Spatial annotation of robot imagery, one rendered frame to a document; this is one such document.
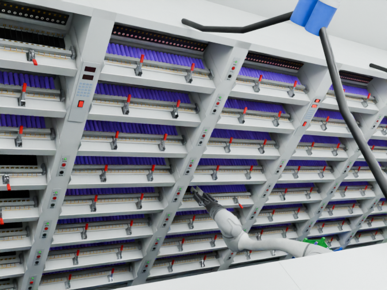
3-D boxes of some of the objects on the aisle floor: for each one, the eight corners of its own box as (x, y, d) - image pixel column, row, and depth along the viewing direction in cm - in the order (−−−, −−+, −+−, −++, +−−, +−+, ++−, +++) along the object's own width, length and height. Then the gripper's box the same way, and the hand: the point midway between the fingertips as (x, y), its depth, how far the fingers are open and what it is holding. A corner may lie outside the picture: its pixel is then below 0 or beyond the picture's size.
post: (31, 311, 249) (117, 12, 169) (14, 315, 244) (94, 7, 163) (24, 283, 263) (101, -5, 182) (7, 286, 257) (79, -11, 177)
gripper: (228, 203, 252) (206, 182, 270) (205, 205, 243) (184, 183, 260) (224, 214, 255) (202, 193, 272) (201, 216, 246) (181, 194, 263)
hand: (196, 191), depth 264 cm, fingers open, 3 cm apart
